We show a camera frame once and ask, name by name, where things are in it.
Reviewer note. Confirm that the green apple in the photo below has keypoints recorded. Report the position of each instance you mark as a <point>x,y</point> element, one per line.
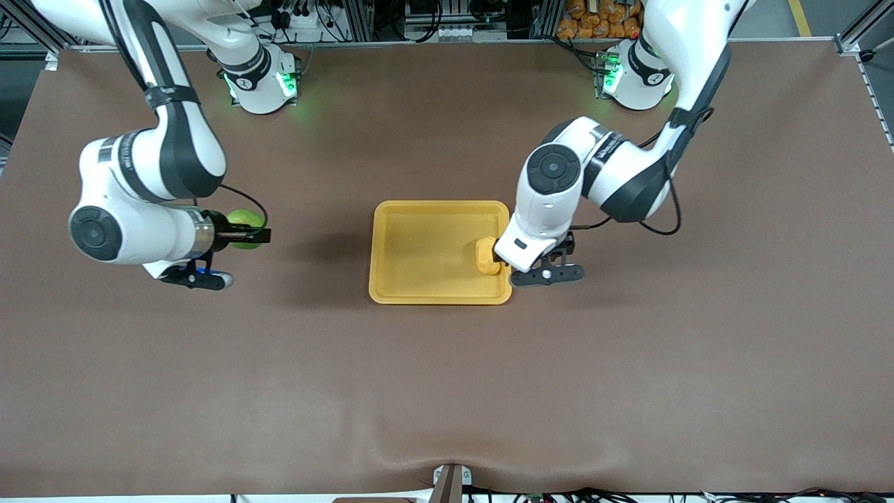
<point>244,218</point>

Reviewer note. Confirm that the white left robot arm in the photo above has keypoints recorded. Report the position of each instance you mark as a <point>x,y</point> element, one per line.
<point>552,202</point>

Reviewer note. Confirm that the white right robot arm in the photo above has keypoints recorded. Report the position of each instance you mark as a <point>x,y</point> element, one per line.
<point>140,234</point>

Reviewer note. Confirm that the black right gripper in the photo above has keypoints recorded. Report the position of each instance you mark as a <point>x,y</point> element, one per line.
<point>218,232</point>

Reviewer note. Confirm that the white terminal block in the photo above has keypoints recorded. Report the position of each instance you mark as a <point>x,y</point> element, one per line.
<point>457,31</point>

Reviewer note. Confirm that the white power strip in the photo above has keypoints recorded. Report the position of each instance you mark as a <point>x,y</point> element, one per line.
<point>302,17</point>

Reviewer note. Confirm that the metal camera stand bracket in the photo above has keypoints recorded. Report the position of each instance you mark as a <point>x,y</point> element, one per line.
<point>450,483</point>

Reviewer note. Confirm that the orange toy bread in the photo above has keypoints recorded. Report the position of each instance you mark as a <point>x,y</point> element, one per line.
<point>605,30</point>
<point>578,8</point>
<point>592,19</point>
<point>620,28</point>
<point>567,28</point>

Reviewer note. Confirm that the yellow plastic tray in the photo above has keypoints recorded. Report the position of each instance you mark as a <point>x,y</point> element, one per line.
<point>426,251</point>

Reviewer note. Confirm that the aluminium table edge rail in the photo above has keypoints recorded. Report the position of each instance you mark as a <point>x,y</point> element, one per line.
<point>447,43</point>

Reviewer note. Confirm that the aluminium frame post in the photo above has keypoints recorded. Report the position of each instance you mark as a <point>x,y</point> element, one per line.
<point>360,17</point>
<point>543,17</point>

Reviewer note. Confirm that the yellow potato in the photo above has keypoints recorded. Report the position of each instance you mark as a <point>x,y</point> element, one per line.
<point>485,255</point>

